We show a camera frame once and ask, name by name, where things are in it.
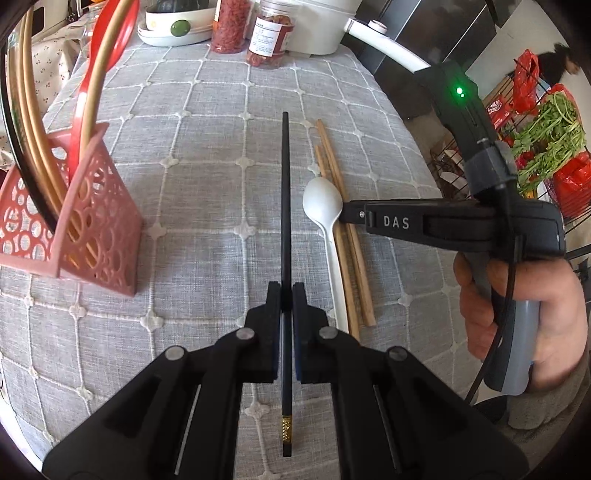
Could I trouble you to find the red plastic spoon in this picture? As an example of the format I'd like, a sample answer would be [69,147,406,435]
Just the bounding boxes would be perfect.
[71,0,141,148]

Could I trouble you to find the grey grid tablecloth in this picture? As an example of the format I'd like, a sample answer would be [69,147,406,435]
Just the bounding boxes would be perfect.
[0,32,444,480]

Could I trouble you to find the pink perforated utensil holder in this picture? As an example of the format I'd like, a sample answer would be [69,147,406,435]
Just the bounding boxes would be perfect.
[0,122,143,297]

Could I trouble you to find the white electric cooking pot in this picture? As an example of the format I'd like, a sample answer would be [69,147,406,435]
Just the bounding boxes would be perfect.
[281,0,432,75]

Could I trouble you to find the white bowl and plate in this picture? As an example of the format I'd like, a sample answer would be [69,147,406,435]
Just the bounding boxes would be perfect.
[137,7,218,47]

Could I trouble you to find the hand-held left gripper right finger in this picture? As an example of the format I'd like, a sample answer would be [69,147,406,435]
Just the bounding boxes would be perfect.
[293,284,527,480]

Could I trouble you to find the jar of red dates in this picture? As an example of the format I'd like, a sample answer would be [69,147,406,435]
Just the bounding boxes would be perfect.
[245,0,296,70]

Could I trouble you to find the black cable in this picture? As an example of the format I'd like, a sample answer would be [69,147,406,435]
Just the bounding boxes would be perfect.
[464,185,525,407]

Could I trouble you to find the small red plastic bag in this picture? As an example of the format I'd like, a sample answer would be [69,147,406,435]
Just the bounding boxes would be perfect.
[513,50,541,114]

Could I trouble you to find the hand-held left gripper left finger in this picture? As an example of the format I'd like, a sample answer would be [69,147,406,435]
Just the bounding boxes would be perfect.
[44,281,283,480]

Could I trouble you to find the plain black chopstick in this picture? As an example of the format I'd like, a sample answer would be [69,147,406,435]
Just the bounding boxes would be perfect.
[4,37,58,232]

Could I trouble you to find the large red plastic bag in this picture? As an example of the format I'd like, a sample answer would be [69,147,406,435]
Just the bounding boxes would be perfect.
[551,152,591,217]

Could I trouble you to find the black chopstick with gold band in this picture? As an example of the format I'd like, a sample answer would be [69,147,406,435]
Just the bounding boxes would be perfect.
[281,112,294,457]

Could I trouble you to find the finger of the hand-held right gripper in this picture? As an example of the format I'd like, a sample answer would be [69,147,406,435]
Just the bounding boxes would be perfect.
[341,198,369,227]

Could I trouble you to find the utensils in holder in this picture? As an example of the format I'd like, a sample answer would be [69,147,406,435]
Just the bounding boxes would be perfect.
[7,18,95,158]

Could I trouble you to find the bunch of green vegetables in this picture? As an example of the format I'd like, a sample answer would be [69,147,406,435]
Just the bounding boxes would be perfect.
[510,91,587,195]

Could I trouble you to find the person's right hand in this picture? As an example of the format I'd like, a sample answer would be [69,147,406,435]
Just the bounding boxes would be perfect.
[454,251,590,398]

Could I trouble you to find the black wire rack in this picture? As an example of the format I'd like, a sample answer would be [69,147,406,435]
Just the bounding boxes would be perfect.
[429,74,591,266]

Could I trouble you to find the white plastic spoon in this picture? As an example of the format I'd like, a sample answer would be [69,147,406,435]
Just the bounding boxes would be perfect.
[302,176,350,334]

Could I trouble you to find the person's right forearm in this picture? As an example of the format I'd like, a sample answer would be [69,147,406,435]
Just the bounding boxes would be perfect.
[505,355,589,432]

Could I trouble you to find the jar of goji berries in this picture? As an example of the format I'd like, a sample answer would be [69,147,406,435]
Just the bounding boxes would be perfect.
[211,0,252,54]

